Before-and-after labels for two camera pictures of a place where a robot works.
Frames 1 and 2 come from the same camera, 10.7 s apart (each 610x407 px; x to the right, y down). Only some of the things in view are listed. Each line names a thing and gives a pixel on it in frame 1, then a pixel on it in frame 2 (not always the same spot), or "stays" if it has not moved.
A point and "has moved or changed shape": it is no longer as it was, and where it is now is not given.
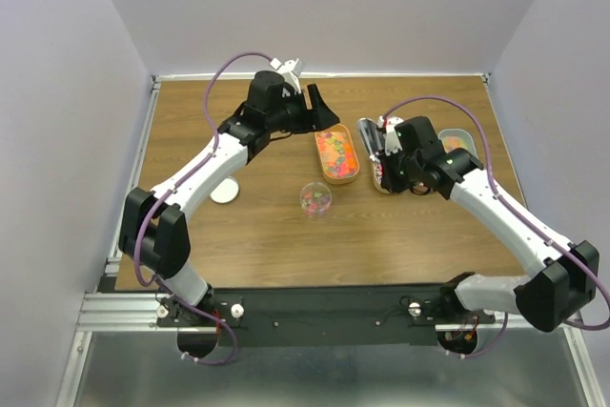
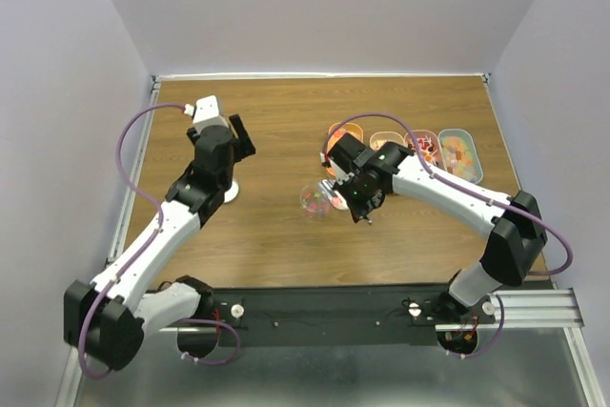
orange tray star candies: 338,155 has moved or changed shape
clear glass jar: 315,199 stays
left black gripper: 318,117 -> 245,145
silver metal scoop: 371,136 -> 334,196
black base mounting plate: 266,317 stays
